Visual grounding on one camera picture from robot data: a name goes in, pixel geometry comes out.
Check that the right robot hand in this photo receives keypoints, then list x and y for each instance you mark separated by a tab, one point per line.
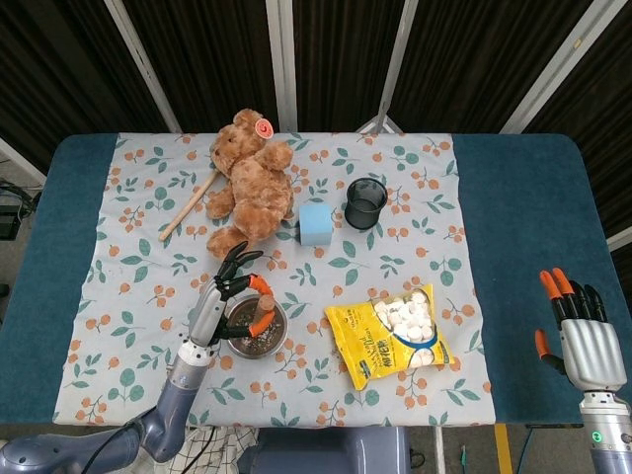
590	350

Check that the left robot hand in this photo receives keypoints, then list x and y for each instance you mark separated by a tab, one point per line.
207	311

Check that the large wooden rolling pin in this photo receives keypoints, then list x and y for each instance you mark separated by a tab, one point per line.
264	306

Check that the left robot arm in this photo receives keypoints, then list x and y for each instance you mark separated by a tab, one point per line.
173	410

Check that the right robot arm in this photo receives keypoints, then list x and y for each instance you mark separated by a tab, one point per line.
605	429

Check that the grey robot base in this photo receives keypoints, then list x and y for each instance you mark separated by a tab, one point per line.
336	451

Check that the brown and white spice mix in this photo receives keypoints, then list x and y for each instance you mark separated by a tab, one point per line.
257	343

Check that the stainless steel bowl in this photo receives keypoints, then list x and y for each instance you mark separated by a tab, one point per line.
279	340

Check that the thin wooden stick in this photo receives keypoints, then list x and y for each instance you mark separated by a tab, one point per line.
190	207

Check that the brown teddy bear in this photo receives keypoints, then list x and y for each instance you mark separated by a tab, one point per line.
257	197

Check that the checkered white cloth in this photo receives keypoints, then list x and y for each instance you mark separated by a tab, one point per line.
227	444

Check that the light blue foam block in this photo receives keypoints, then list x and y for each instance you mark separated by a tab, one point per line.
316	224

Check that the yellow marshmallow bag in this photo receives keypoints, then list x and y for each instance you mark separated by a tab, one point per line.
365	340

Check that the black mesh pen cup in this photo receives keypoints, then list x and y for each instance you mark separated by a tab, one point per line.
365	212

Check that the floral print tablecloth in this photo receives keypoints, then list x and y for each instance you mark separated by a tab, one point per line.
395	257

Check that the black box on floor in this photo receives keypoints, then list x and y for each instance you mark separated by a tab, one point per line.
9	217

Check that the grey tripod stand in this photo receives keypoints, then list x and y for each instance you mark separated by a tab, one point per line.
381	118

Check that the white partition frame post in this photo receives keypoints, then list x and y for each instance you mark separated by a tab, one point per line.
282	64
553	69
399	59
143	66

